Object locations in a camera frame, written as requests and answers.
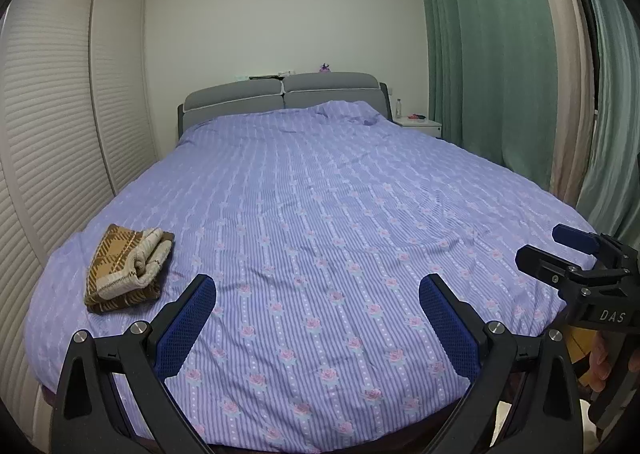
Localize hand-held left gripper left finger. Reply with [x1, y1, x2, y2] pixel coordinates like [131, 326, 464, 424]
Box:
[50, 273, 218, 454]

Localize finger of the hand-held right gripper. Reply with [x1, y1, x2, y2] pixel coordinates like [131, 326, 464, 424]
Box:
[514, 244, 584, 285]
[552, 223, 609, 258]

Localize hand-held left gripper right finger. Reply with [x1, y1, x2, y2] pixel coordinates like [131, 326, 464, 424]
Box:
[418, 272, 586, 454]

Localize brown plaid knit sweater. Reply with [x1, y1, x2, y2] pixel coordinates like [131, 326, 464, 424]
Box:
[83, 223, 176, 316]

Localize person's right hand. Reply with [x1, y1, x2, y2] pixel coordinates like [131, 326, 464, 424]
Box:
[584, 333, 620, 394]

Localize pale green curtain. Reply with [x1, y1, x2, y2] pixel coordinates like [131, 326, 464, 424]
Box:
[564, 0, 640, 241]

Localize purple floral striped blanket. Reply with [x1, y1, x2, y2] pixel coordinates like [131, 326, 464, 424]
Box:
[22, 101, 602, 448]

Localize beige curtain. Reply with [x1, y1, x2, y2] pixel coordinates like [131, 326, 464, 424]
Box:
[529, 0, 602, 206]

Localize white nightstand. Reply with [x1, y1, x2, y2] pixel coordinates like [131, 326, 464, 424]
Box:
[392, 115, 444, 140]

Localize white louvered wardrobe door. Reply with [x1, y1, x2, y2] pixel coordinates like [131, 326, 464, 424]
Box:
[89, 0, 159, 196]
[0, 0, 117, 437]

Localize grey padded headboard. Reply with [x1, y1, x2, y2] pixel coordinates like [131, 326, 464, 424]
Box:
[177, 72, 390, 148]

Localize flat papers on headboard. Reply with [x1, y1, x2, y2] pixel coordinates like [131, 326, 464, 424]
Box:
[248, 69, 297, 81]

